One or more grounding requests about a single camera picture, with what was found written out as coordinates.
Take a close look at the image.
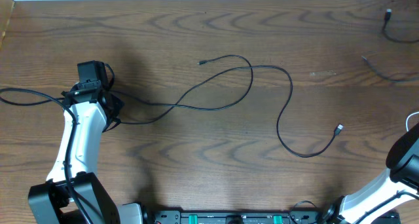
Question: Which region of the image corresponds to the black usb cable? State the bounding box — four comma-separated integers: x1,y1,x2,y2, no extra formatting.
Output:
361,8,419,83
119,65,344,159

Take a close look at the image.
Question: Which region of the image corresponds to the white usb cable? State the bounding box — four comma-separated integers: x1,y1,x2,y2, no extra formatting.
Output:
405,111,419,132

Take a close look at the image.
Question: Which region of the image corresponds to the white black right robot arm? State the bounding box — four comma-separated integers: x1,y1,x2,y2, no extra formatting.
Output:
319,125,418,223

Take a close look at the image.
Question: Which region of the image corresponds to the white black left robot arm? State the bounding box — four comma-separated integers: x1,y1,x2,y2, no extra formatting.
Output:
28,61,124,223

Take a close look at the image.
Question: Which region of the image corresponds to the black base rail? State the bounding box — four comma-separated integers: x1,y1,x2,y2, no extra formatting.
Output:
117,200,402,224

